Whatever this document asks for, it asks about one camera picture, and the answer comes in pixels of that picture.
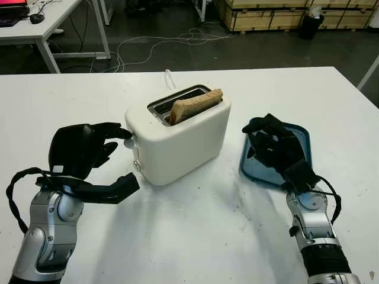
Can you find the cream white two-slot toaster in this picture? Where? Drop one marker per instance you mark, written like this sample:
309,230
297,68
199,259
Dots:
183,148

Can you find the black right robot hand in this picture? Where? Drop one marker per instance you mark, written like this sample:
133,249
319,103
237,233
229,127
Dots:
281,151

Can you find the brown bread slice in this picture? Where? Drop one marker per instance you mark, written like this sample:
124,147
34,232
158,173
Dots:
192,105

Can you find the black computer mouse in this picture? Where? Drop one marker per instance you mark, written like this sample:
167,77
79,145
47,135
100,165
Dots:
36,18

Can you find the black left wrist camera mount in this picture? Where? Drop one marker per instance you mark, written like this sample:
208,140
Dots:
112,190

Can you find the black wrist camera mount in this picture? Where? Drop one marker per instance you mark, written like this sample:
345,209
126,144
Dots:
112,190
302,176

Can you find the small brown crumb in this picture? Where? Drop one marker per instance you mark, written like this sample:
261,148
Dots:
372,274

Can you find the black trash bin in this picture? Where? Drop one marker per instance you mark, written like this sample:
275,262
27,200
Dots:
310,28

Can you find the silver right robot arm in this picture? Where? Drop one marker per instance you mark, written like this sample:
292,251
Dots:
316,230

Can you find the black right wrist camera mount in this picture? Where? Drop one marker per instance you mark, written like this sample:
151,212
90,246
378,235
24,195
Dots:
302,176

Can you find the black laptop with pink screen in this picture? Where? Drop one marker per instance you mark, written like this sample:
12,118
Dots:
12,13

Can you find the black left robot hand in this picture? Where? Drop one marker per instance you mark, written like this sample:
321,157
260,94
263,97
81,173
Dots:
71,151

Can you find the long wooden crate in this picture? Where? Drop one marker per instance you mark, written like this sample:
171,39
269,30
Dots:
260,16
346,17

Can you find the white office desk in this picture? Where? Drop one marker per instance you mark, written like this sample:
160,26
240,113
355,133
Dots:
29,31

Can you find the blue rectangular tray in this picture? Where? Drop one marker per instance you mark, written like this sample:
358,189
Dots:
302,139

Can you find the slanted white table leg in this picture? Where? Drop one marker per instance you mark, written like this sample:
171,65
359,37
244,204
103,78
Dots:
367,75

